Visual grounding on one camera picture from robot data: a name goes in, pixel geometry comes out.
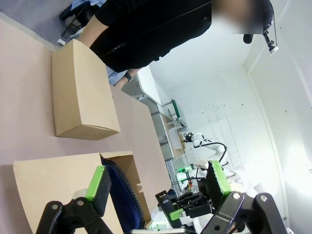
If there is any person black jacket torso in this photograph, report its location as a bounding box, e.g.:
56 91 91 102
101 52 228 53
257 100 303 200
89 0 213 74

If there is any blue zippered pencil case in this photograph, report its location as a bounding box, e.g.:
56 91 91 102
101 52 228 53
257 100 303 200
101 157 144 234

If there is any open cardboard box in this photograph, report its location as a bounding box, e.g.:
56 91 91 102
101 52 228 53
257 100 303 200
13 151 152 234

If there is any white counter desk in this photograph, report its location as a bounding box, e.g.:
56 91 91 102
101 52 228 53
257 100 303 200
121 65 162 113

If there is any person blurred head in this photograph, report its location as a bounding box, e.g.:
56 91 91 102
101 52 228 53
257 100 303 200
211 0 264 35

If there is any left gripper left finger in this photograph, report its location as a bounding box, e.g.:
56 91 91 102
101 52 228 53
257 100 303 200
35 165 115 234

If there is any person hand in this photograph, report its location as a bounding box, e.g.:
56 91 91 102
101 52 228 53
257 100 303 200
116 78 129 91

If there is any closed cardboard box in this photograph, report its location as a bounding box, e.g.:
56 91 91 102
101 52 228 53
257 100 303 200
51 39 121 141

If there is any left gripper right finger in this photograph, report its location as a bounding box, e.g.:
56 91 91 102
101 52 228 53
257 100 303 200
202 160 287 234

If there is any green metal frame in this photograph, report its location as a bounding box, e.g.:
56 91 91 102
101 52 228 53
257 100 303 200
161 98 183 122

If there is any black office chair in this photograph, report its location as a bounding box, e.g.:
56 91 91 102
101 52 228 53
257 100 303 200
59 0 98 38

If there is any black headset microphone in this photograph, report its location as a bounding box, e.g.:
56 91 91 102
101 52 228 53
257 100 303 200
243 0 280 56

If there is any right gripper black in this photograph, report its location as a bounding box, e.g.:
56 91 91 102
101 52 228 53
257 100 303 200
155 191 216 227

